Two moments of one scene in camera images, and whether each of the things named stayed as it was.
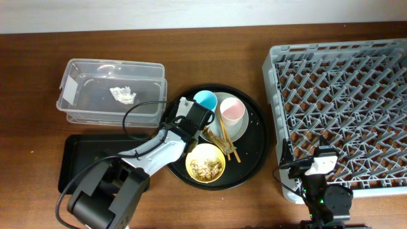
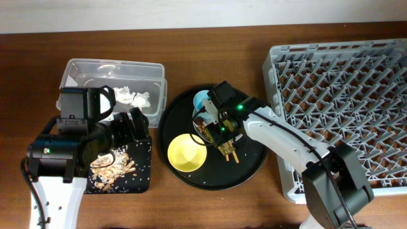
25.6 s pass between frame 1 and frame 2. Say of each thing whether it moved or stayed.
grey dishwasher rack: stayed
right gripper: moved
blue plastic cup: stayed
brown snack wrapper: stayed
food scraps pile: moved
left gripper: moved
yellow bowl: moved
